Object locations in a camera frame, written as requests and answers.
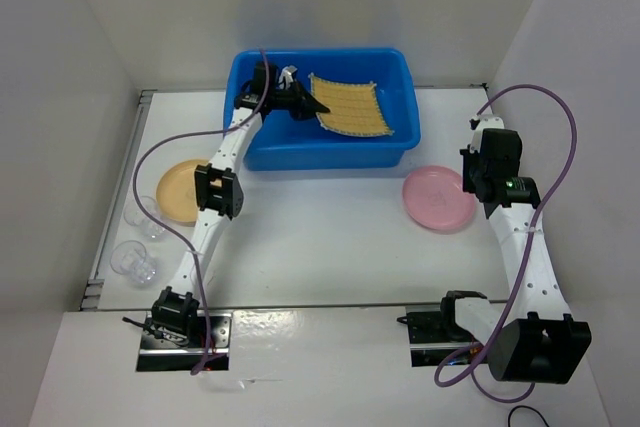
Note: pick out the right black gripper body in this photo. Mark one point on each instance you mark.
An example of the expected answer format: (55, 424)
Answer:
(474, 166)

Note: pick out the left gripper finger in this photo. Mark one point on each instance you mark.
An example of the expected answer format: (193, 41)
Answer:
(307, 101)
(300, 114)

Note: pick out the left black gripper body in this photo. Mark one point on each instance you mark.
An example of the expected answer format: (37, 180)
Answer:
(285, 99)

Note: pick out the bamboo woven mat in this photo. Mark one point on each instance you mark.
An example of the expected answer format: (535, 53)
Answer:
(354, 109)

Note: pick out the pink plastic plate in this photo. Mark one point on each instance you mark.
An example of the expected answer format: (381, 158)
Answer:
(434, 199)

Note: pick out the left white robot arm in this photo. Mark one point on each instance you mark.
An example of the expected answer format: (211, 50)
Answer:
(219, 196)

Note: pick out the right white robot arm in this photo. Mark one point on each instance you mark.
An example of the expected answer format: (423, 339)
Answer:
(534, 338)

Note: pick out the blue plastic bin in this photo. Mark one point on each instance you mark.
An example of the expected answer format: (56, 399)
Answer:
(285, 144)

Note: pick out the orange plastic plate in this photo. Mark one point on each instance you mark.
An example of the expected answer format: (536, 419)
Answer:
(175, 192)

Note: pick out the clear plastic cup far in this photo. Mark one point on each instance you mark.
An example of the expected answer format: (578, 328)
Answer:
(136, 218)

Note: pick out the clear plastic cup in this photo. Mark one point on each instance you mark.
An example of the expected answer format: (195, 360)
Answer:
(132, 260)
(136, 218)

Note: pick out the clear plastic cup near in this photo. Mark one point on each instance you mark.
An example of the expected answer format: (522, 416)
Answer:
(132, 260)

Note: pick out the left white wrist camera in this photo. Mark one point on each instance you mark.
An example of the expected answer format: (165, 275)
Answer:
(287, 77)

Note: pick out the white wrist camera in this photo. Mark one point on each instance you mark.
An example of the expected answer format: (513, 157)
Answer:
(478, 124)
(287, 77)

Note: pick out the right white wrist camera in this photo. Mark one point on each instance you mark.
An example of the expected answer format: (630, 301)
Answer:
(478, 124)

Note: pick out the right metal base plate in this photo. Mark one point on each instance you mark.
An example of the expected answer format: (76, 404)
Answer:
(431, 339)

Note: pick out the metal base plate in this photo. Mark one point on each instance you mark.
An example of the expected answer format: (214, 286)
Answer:
(431, 339)
(163, 351)

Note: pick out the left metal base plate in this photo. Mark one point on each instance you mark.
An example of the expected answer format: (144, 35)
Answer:
(163, 351)

